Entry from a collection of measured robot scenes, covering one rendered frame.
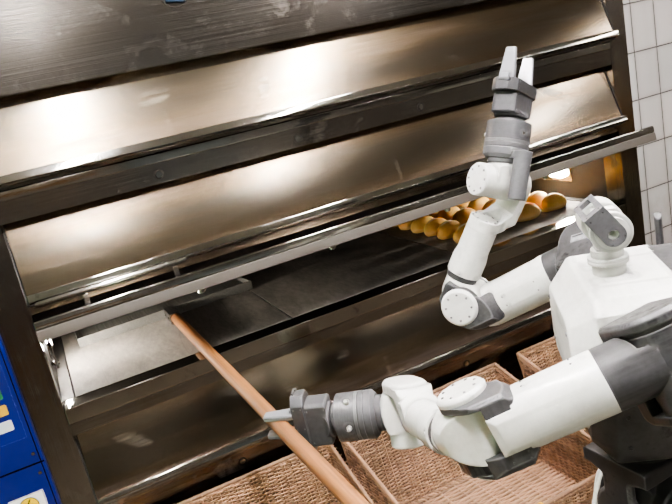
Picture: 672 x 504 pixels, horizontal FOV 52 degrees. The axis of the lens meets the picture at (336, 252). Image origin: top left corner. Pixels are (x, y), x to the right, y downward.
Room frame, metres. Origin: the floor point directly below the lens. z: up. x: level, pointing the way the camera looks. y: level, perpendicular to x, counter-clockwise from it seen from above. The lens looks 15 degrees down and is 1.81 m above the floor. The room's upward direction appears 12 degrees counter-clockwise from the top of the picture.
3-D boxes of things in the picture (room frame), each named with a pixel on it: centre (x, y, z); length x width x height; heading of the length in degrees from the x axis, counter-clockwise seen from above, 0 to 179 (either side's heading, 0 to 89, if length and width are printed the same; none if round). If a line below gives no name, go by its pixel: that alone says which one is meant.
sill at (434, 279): (1.85, -0.12, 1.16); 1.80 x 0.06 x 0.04; 112
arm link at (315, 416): (1.14, 0.08, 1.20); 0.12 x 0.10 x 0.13; 79
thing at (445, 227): (2.46, -0.50, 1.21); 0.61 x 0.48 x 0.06; 22
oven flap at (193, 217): (1.83, -0.13, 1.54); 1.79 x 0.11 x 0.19; 112
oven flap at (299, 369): (1.83, -0.13, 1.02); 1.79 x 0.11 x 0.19; 112
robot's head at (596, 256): (1.04, -0.42, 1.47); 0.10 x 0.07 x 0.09; 169
